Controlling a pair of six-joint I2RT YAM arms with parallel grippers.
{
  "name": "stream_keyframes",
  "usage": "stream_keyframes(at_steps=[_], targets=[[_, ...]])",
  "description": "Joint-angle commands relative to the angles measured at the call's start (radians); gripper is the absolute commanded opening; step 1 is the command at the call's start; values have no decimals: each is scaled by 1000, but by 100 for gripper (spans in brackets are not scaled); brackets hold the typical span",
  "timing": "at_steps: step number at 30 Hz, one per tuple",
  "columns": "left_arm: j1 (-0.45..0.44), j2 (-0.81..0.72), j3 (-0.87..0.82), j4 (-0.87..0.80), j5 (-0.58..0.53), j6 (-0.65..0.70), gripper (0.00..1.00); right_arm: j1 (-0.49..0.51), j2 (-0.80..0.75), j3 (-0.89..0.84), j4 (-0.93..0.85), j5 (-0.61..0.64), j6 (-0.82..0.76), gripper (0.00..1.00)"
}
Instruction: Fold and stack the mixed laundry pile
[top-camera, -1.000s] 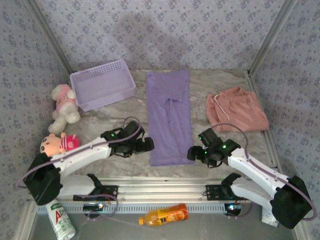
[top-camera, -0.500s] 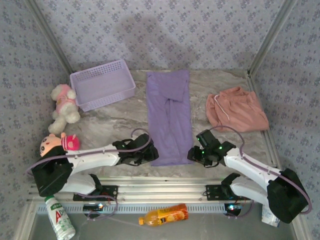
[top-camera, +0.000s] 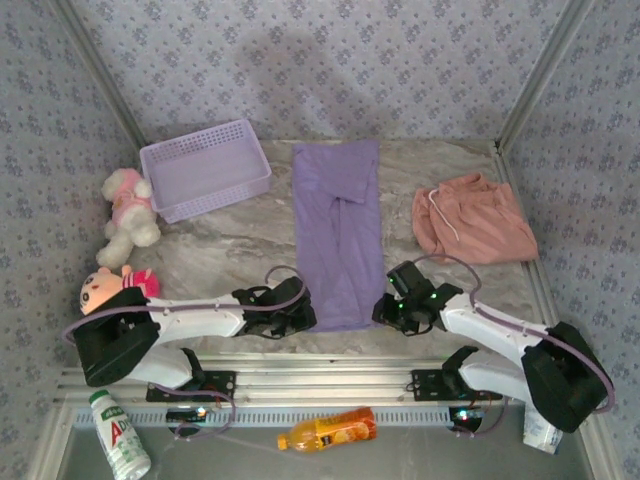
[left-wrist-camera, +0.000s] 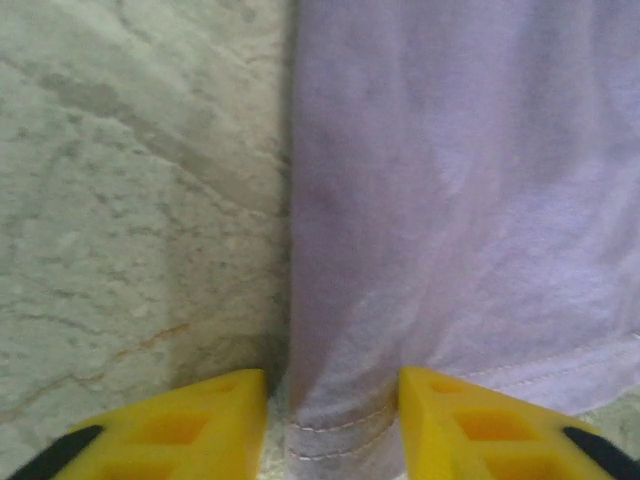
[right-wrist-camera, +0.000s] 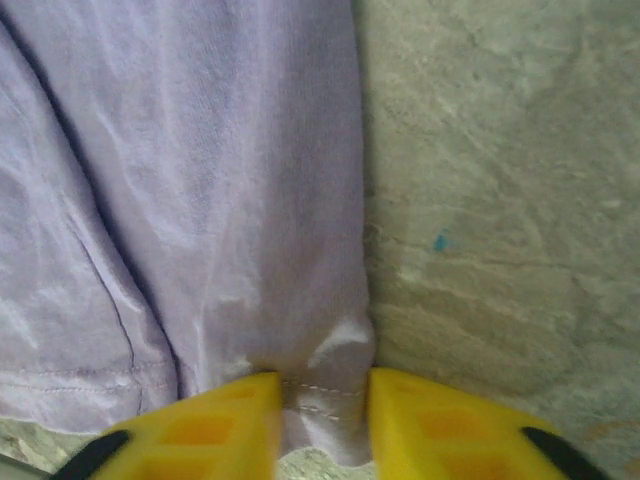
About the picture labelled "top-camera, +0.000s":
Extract white green milk drink bottle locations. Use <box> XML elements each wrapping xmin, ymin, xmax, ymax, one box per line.
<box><xmin>88</xmin><ymin>389</ymin><xmax>152</xmax><ymax>480</ymax></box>

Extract right controller circuit board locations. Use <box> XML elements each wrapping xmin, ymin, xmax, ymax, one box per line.
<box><xmin>448</xmin><ymin>405</ymin><xmax>486</xmax><ymax>434</ymax></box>

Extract pink plush doll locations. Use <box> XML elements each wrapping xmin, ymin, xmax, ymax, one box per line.
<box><xmin>78</xmin><ymin>264</ymin><xmax>163</xmax><ymax>317</ymax></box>

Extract white plush dog pink shirt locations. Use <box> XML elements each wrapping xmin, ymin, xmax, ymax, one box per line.
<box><xmin>95</xmin><ymin>167</ymin><xmax>162</xmax><ymax>269</ymax></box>

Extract left controller circuit board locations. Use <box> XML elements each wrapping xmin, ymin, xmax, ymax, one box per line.
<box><xmin>166</xmin><ymin>407</ymin><xmax>209</xmax><ymax>424</ymax></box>

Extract orange juice bottle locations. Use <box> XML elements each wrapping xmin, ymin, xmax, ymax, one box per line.
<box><xmin>277</xmin><ymin>406</ymin><xmax>379</xmax><ymax>454</ymax></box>

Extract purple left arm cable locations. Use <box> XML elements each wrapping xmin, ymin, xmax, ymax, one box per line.
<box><xmin>60</xmin><ymin>264</ymin><xmax>312</xmax><ymax>444</ymax></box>

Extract purple plastic basket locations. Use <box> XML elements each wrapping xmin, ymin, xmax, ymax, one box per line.
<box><xmin>138</xmin><ymin>118</ymin><xmax>274</xmax><ymax>225</ymax></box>

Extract controller circuit board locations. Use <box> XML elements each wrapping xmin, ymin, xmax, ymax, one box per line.
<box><xmin>448</xmin><ymin>405</ymin><xmax>486</xmax><ymax>434</ymax></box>
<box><xmin>166</xmin><ymin>407</ymin><xmax>209</xmax><ymax>424</ymax></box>

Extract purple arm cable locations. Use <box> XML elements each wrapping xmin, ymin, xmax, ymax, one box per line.
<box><xmin>399</xmin><ymin>253</ymin><xmax>616</xmax><ymax>439</ymax></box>
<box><xmin>60</xmin><ymin>264</ymin><xmax>312</xmax><ymax>444</ymax></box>

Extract aluminium frame post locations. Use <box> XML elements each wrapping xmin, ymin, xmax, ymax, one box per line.
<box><xmin>494</xmin><ymin>0</ymin><xmax>597</xmax><ymax>151</ymax></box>

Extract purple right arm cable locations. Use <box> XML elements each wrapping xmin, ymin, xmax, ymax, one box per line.
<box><xmin>399</xmin><ymin>253</ymin><xmax>616</xmax><ymax>439</ymax></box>

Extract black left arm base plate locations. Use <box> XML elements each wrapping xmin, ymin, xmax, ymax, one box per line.
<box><xmin>145</xmin><ymin>367</ymin><xmax>237</xmax><ymax>403</ymax></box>

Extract slotted grey cable duct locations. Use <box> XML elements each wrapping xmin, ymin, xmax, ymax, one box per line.
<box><xmin>72</xmin><ymin>405</ymin><xmax>526</xmax><ymax>430</ymax></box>

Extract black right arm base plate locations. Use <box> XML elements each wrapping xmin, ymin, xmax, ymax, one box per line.
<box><xmin>410</xmin><ymin>368</ymin><xmax>503</xmax><ymax>403</ymax></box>

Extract aluminium mounting rail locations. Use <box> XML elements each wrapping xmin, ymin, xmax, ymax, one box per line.
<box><xmin>54</xmin><ymin>352</ymin><xmax>599</xmax><ymax>407</ymax></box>

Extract pink shorts with drawstring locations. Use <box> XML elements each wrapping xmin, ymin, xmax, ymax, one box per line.
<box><xmin>411</xmin><ymin>172</ymin><xmax>540</xmax><ymax>266</ymax></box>

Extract purple cloth garment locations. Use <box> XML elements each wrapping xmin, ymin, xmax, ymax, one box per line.
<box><xmin>290</xmin><ymin>139</ymin><xmax>386</xmax><ymax>334</ymax></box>

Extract white yogurt cup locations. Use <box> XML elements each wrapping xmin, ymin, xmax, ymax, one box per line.
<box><xmin>522</xmin><ymin>404</ymin><xmax>564</xmax><ymax>455</ymax></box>

